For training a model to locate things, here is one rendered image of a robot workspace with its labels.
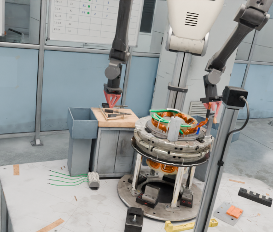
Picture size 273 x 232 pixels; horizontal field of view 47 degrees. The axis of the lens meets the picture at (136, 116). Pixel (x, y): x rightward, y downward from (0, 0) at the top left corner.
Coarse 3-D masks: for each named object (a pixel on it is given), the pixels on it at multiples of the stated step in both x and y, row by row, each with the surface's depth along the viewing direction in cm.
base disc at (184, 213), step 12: (120, 180) 142; (156, 180) 147; (120, 192) 133; (180, 192) 140; (132, 204) 126; (168, 204) 130; (192, 204) 132; (156, 216) 121; (168, 216) 122; (180, 216) 123; (192, 216) 124
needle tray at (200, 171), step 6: (198, 120) 164; (204, 120) 161; (204, 126) 150; (216, 126) 157; (210, 132) 148; (216, 132) 145; (234, 132) 151; (234, 138) 146; (210, 156) 152; (198, 168) 157; (204, 168) 154; (198, 174) 157; (204, 174) 155; (204, 180) 156
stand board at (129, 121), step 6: (96, 108) 150; (102, 108) 151; (108, 108) 153; (114, 108) 154; (96, 114) 142; (102, 114) 143; (132, 114) 149; (102, 120) 136; (108, 120) 137; (114, 120) 138; (120, 120) 139; (126, 120) 140; (132, 120) 141; (102, 126) 135; (108, 126) 136; (114, 126) 137; (120, 126) 138; (126, 126) 138; (132, 126) 139
